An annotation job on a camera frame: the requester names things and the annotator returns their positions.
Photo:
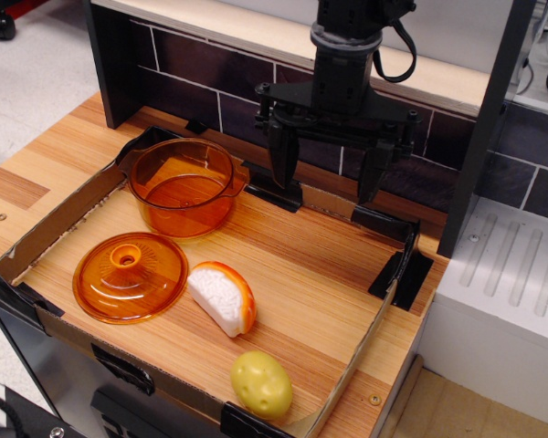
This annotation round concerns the orange transparent plastic pot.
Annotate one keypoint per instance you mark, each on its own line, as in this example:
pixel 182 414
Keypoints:
pixel 186 188

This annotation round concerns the dark grey shelf frame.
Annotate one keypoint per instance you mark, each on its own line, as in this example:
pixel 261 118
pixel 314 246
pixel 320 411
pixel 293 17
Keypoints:
pixel 202 60

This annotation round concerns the yellow toy potato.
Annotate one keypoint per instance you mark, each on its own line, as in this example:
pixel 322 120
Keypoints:
pixel 261 385

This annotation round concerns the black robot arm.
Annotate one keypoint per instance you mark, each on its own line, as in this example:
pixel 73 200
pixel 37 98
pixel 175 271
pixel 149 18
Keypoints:
pixel 362 11

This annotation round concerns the black caster wheel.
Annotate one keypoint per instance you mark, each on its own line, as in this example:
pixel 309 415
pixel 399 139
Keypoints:
pixel 7 27

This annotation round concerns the white toy sink drainboard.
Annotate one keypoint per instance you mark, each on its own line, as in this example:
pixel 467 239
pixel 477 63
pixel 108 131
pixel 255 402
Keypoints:
pixel 499 271

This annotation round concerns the cardboard fence with black tape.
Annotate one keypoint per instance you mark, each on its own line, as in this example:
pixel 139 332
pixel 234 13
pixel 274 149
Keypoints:
pixel 322 288

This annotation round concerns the white and orange toy sushi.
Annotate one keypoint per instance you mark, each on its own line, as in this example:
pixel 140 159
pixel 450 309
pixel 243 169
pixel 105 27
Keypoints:
pixel 224 295

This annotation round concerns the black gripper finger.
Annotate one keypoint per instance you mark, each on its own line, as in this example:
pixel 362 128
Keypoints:
pixel 377 161
pixel 283 148

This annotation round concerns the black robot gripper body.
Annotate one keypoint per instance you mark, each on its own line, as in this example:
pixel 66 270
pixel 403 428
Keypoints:
pixel 338 105

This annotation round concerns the orange transparent pot lid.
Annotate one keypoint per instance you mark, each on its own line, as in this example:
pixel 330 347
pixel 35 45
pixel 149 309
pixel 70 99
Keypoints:
pixel 130 277

